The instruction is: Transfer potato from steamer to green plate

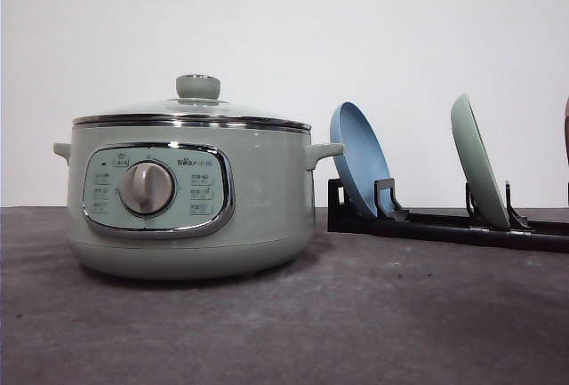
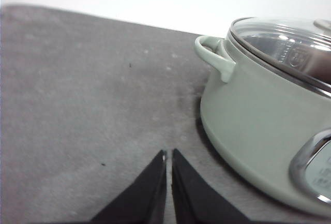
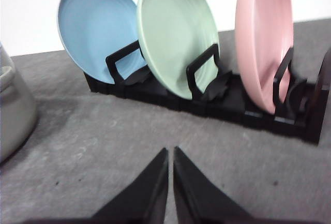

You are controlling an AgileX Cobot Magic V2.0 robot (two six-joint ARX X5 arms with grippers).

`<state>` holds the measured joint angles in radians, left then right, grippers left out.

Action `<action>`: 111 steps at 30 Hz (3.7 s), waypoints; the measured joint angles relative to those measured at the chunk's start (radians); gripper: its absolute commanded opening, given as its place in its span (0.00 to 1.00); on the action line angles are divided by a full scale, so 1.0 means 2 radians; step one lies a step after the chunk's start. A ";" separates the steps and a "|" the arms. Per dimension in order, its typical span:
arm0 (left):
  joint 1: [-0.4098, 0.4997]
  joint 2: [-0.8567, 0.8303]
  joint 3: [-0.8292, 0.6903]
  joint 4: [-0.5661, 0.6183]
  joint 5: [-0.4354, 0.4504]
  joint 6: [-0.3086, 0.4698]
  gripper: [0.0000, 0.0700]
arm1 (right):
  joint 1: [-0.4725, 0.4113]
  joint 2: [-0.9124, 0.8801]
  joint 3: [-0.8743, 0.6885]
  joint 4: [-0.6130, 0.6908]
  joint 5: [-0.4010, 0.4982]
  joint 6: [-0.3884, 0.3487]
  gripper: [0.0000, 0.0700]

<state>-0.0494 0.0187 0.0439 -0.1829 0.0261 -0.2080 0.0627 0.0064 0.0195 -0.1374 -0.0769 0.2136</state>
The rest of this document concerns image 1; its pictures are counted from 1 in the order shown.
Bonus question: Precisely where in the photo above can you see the green plate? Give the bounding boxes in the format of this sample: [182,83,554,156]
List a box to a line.
[451,93,510,231]

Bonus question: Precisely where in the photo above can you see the glass pot lid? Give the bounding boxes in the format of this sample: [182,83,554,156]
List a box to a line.
[71,74,311,132]

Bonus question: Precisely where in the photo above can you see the blue plate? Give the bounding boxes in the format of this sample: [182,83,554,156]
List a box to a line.
[330,101,392,218]

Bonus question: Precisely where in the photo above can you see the dark reddish object at edge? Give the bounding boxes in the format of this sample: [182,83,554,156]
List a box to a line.
[565,97,569,167]

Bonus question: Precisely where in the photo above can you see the green electric steamer pot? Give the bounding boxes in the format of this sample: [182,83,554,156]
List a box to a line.
[53,126,344,281]

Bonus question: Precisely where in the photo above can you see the black plate rack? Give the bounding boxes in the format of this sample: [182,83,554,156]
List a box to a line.
[328,178,569,253]

